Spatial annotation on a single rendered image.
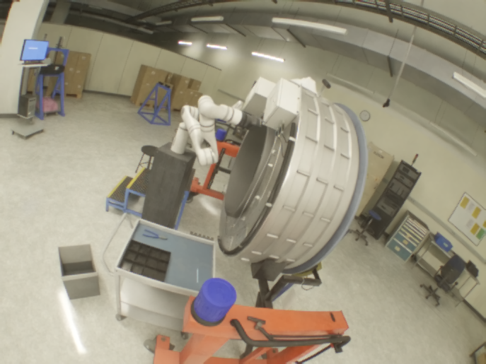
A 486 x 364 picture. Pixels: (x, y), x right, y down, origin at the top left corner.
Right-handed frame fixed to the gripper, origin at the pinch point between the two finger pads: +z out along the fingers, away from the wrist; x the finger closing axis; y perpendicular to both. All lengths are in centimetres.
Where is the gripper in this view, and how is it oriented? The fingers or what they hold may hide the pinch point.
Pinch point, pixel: (264, 124)
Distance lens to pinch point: 115.4
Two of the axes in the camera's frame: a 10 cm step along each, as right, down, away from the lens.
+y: 0.0, 9.7, -2.6
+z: 7.9, 1.6, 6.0
